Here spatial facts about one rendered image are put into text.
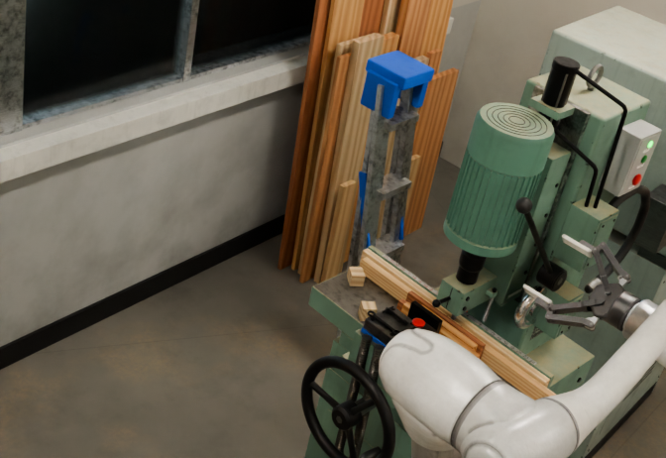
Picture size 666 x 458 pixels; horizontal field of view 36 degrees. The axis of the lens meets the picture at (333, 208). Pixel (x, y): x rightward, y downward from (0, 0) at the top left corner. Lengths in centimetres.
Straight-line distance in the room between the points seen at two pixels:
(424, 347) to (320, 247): 243
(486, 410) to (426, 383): 11
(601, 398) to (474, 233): 66
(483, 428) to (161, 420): 201
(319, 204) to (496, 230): 174
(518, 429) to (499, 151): 79
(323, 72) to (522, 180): 166
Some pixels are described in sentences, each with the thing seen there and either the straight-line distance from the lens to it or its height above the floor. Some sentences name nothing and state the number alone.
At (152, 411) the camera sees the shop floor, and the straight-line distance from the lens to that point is 348.
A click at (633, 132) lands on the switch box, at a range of 244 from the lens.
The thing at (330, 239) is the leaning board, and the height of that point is 24.
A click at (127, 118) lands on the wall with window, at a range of 331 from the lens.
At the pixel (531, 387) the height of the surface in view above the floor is 93.
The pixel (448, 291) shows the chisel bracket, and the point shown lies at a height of 105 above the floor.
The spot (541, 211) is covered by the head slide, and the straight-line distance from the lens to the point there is 242.
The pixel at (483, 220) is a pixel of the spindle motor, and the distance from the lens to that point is 227.
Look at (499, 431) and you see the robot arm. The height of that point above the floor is 141.
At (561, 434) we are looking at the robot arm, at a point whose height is 139.
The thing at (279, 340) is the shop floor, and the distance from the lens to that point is 382.
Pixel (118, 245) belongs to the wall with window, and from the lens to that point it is 366.
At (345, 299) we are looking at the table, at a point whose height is 90.
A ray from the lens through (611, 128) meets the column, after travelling 241.
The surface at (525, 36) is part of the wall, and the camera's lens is 487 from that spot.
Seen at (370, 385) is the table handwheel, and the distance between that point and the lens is 228.
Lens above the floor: 243
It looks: 32 degrees down
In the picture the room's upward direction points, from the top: 13 degrees clockwise
